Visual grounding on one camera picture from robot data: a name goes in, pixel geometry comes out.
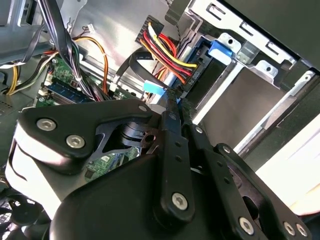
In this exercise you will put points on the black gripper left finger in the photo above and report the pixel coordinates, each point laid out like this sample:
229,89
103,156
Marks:
75,120

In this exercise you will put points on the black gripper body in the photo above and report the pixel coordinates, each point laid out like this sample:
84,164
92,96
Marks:
112,205

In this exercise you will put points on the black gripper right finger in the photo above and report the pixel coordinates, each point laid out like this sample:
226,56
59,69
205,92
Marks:
220,175

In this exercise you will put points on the hard disk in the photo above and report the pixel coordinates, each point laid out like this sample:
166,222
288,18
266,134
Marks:
220,51

